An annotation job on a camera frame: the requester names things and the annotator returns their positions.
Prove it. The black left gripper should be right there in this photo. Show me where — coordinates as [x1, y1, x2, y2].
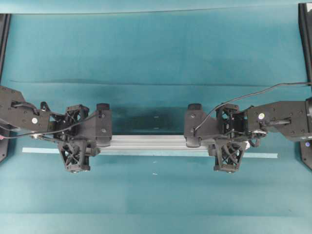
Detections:
[48, 104, 90, 173]

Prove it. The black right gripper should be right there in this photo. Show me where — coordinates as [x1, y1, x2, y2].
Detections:
[214, 104, 251, 173]

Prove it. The silver aluminium extrusion rail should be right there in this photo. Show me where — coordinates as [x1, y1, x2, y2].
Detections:
[100, 135, 209, 153]

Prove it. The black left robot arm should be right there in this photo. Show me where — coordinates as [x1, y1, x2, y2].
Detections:
[0, 86, 90, 173]

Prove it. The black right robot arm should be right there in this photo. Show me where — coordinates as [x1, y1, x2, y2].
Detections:
[209, 98, 312, 173]

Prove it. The light blue tape strip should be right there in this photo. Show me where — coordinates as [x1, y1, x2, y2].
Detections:
[22, 147, 278, 159]

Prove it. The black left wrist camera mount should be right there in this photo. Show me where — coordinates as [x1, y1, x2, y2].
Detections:
[74, 103, 113, 148]

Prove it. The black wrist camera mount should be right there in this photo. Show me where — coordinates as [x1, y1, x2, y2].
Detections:
[74, 103, 113, 148]
[184, 103, 221, 148]

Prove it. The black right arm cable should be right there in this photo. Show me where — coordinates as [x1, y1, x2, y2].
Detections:
[192, 81, 312, 135]

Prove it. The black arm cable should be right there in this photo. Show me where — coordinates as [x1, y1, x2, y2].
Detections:
[192, 81, 312, 135]
[0, 117, 81, 141]

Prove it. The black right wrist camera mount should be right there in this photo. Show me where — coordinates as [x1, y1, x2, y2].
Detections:
[184, 103, 221, 148]

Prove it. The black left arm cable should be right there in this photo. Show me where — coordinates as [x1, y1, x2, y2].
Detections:
[0, 117, 81, 141]

